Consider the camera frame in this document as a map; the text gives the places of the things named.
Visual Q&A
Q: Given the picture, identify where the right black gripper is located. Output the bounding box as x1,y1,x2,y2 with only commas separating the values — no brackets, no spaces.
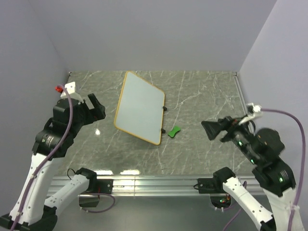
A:
200,112,259,162

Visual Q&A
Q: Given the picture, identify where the green whiteboard eraser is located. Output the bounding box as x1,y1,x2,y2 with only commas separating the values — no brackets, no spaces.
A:
167,126,181,138

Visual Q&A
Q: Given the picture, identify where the yellow framed whiteboard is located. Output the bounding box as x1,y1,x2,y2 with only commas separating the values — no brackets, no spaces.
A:
114,71,165,145

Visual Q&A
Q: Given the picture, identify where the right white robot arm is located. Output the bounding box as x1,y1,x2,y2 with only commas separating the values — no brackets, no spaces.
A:
197,116,305,231

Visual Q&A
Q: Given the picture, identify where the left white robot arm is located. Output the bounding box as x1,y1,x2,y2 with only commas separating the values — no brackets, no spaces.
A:
0,94,105,231

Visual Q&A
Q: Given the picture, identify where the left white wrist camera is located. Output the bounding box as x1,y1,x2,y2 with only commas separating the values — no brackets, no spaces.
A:
55,81,84,103

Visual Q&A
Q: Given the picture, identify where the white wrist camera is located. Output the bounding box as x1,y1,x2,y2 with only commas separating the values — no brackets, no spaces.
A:
238,103,263,125
55,81,84,103

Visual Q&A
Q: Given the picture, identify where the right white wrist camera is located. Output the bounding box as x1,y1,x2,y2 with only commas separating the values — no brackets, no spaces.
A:
238,103,263,125

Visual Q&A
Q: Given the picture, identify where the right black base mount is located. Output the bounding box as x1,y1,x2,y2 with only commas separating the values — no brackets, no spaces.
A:
193,178,225,194

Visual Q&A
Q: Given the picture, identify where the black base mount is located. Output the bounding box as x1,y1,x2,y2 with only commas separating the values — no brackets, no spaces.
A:
91,179,114,194
193,178,225,194

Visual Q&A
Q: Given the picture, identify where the aluminium right side rail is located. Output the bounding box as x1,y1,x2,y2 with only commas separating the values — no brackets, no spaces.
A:
232,72,249,125

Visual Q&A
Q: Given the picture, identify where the aluminium rail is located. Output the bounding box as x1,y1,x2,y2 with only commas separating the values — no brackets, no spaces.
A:
232,72,249,125
47,175,264,197

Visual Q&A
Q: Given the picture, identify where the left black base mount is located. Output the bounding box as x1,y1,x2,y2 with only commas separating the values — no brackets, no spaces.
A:
91,179,114,194

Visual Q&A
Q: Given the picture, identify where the aluminium front rail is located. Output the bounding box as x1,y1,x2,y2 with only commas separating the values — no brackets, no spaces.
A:
47,175,264,197

